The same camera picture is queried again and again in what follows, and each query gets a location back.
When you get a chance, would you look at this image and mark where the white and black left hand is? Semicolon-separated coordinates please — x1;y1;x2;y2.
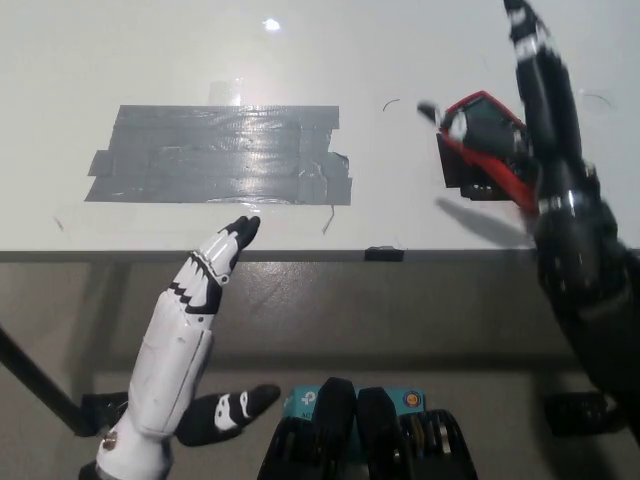
79;215;281;476

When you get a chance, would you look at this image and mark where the black and white right hand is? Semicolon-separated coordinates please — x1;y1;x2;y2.
417;0;601;217

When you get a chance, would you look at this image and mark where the red multimeter with black stand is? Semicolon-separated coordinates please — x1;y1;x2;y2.
437;89;540;212

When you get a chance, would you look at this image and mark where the black and teal robot torso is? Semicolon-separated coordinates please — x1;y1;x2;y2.
257;378;476;480

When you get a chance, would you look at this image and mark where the black tape patch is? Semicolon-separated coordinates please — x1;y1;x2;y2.
435;133;501;201

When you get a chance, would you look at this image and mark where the black diagonal table brace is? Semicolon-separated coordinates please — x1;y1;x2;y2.
0;324;84;437

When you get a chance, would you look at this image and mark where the small black tape strip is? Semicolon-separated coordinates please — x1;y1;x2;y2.
363;244;404;263

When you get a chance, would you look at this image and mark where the clear tape piece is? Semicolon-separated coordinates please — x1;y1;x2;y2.
208;80;246;107

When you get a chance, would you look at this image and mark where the grey duct tape patch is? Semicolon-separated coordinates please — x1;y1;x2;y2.
84;104;354;206

